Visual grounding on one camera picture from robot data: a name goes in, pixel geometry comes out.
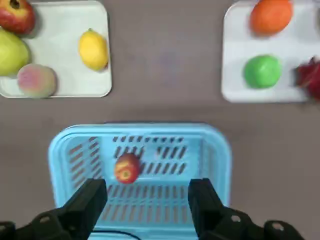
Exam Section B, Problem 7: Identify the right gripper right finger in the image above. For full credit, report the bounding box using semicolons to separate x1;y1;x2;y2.
187;177;302;240

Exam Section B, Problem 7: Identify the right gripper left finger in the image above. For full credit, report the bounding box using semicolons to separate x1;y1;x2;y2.
0;177;108;240

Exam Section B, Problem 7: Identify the red apple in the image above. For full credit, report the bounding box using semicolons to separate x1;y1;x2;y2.
114;152;141;185

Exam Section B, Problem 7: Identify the green apple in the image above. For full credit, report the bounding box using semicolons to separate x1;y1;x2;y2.
243;54;283;89

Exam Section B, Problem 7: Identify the light blue plastic basket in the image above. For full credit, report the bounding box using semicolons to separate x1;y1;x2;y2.
47;122;231;240

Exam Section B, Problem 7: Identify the yellow lemon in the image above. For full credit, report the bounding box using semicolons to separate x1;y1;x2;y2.
78;28;110;72

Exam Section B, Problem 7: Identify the white tray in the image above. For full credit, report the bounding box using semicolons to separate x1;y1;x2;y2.
221;0;320;103
0;1;113;98

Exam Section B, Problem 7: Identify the orange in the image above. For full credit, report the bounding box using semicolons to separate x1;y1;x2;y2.
249;0;293;35

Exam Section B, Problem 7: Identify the pink green peach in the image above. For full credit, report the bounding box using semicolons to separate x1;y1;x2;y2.
16;63;57;98

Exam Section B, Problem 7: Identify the large yellow pear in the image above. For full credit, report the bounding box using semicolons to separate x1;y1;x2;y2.
0;27;32;77

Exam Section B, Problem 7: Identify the red dragon fruit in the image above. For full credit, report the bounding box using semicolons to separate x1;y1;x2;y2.
292;56;320;101

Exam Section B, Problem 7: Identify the red pomegranate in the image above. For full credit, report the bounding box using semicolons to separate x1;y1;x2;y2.
0;0;36;36

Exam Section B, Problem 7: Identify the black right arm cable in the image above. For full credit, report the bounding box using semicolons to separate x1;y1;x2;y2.
93;229;141;240

